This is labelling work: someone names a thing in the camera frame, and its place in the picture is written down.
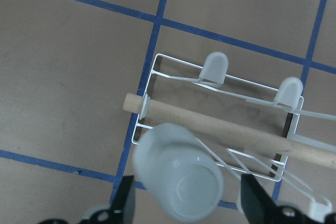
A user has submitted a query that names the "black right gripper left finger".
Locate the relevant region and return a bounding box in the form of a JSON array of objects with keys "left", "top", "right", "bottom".
[{"left": 110, "top": 175, "right": 135, "bottom": 223}]

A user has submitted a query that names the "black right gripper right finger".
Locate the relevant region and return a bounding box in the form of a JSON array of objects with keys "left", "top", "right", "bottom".
[{"left": 240, "top": 174, "right": 277, "bottom": 223}]

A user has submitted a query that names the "grey ikea cup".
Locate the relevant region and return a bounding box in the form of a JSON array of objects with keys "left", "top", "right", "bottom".
[{"left": 132, "top": 123, "right": 224, "bottom": 222}]

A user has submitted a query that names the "white wire cup rack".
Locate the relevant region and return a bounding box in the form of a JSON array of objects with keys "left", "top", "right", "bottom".
[{"left": 123, "top": 52, "right": 335, "bottom": 221}]

